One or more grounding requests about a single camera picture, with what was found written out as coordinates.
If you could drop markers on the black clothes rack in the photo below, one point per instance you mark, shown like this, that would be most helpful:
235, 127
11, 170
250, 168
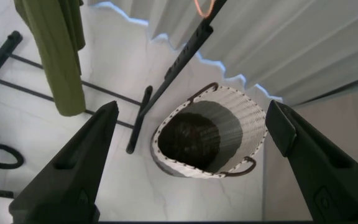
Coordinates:
182, 56

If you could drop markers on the pink clothes hanger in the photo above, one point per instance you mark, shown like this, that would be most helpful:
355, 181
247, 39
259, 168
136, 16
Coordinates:
204, 14

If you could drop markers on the green printed shirt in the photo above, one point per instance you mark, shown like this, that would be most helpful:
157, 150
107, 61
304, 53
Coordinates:
57, 62

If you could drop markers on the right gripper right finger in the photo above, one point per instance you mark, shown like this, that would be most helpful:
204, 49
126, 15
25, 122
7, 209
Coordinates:
337, 186

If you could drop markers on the white curtain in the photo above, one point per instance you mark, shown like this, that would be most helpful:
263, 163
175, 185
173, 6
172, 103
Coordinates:
291, 37

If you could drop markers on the white laundry basket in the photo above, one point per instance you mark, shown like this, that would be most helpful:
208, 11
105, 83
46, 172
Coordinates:
244, 118

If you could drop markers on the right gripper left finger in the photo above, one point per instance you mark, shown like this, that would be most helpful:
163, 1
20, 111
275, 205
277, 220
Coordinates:
57, 193

